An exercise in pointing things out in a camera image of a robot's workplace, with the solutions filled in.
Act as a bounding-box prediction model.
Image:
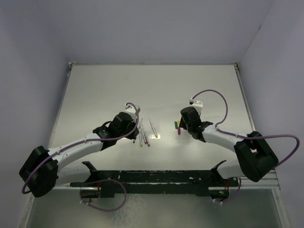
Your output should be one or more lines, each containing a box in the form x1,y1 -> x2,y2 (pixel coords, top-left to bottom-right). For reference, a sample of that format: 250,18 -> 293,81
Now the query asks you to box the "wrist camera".
189,99 -> 203,116
124,104 -> 141,121

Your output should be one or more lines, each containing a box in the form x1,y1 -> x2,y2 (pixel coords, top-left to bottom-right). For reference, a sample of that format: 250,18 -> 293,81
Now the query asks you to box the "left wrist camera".
124,104 -> 141,121

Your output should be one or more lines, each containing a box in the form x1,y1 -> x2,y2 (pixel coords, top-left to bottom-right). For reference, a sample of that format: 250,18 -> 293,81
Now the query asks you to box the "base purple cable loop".
79,178 -> 127,211

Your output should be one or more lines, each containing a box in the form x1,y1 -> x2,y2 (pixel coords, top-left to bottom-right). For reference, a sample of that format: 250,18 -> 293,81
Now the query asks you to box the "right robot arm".
180,107 -> 279,186

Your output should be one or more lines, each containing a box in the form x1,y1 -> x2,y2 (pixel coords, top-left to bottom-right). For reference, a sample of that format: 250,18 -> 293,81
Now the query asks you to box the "purple camera cable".
21,102 -> 141,194
191,89 -> 300,171

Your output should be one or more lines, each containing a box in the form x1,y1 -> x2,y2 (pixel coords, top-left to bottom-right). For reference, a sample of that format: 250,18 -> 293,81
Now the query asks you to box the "green pen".
138,119 -> 143,147

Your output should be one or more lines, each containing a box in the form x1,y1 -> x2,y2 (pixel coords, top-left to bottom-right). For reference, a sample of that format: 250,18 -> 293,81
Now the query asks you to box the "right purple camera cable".
191,89 -> 300,171

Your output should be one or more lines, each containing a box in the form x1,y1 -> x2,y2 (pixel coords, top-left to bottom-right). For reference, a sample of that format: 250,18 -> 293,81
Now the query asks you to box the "yellow pen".
148,118 -> 158,139

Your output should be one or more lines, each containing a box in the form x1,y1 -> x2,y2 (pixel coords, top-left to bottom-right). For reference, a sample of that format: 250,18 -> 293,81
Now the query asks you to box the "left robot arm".
19,111 -> 139,198

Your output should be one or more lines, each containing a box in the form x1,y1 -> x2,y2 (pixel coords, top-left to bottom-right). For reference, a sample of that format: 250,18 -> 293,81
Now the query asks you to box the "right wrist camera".
189,99 -> 203,116

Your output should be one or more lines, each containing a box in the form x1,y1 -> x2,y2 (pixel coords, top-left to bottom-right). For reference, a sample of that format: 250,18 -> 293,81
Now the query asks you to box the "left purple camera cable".
21,102 -> 141,194

